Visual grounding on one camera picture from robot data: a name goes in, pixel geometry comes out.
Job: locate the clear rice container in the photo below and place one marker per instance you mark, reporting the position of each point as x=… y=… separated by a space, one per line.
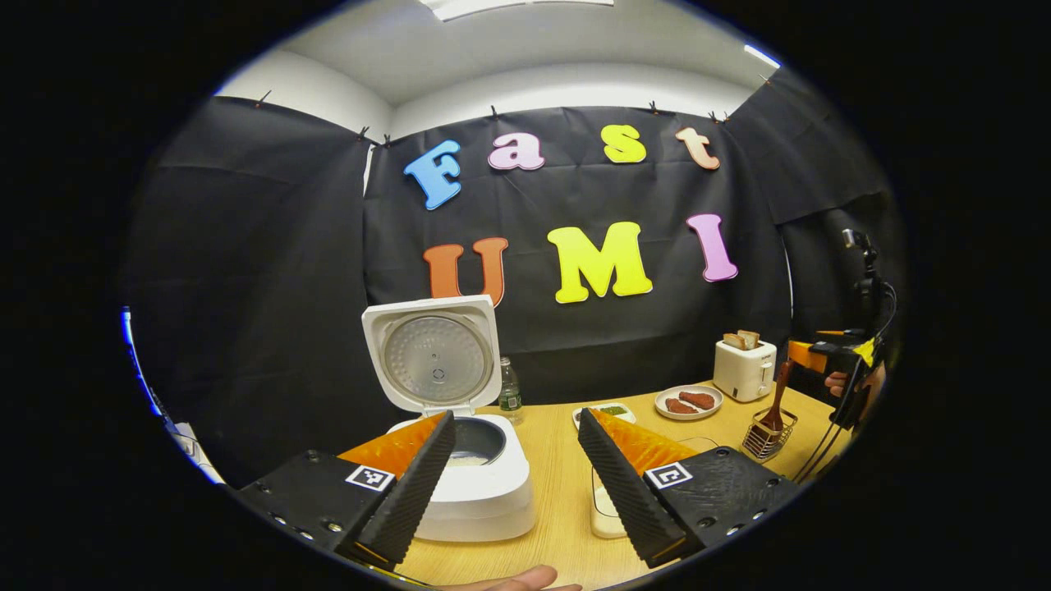
x=606 y=513

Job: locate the brown wooden spoon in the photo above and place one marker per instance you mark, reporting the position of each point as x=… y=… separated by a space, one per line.
x=780 y=394

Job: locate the white divided grain dish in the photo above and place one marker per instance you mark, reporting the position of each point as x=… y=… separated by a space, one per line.
x=612 y=410

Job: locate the brown meat piece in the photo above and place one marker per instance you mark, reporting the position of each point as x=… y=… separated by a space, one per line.
x=680 y=406
x=698 y=400

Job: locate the white round plate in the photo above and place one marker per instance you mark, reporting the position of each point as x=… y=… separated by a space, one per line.
x=661 y=403

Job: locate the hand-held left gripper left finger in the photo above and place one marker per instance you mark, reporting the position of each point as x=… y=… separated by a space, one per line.
x=410 y=492

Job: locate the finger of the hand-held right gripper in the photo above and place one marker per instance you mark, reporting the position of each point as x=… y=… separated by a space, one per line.
x=809 y=357
x=829 y=333

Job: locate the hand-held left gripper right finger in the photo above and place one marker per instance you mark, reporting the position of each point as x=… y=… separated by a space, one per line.
x=624 y=492

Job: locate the white toaster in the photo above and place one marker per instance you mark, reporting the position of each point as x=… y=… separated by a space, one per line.
x=743 y=373

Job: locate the long ceiling light panel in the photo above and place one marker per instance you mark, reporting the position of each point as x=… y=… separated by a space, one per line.
x=517 y=6

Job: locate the clear plastic water bottle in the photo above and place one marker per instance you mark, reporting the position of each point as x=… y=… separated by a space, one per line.
x=510 y=398

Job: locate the toast slice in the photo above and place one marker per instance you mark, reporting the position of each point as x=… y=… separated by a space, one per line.
x=750 y=337
x=733 y=341

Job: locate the white rice cooker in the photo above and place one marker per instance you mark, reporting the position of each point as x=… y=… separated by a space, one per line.
x=484 y=509

